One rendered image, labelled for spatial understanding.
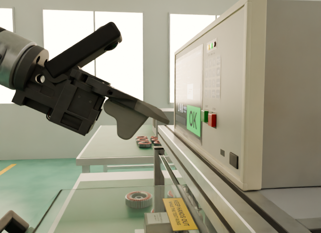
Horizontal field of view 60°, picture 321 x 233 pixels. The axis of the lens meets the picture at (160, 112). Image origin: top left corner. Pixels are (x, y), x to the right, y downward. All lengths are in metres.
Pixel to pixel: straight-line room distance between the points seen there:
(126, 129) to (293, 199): 0.22
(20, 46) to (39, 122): 4.96
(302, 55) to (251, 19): 0.07
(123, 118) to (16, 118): 5.11
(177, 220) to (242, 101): 0.16
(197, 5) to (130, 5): 1.22
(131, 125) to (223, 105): 0.13
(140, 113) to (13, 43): 0.19
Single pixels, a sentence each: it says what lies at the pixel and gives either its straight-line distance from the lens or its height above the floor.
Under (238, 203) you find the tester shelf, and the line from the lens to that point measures 0.29.
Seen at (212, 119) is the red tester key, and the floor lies 1.18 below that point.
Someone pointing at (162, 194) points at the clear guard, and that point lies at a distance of 0.44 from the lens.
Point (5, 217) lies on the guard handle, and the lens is 0.42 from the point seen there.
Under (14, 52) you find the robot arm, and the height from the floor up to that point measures 1.27.
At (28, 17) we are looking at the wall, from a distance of 5.51.
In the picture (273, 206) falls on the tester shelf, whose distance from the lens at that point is 0.29.
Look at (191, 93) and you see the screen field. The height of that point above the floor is 1.22.
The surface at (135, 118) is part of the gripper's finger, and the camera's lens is 0.38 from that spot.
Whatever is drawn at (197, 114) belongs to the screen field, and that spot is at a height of 1.18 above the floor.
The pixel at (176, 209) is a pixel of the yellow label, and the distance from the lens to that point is 0.39.
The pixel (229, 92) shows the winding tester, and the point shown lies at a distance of 0.35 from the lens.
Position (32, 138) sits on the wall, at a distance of 5.44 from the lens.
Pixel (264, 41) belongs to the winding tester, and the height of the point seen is 1.27.
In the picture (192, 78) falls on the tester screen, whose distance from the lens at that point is 0.53.
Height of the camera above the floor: 1.22
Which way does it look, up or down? 5 degrees down
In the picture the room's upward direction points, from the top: straight up
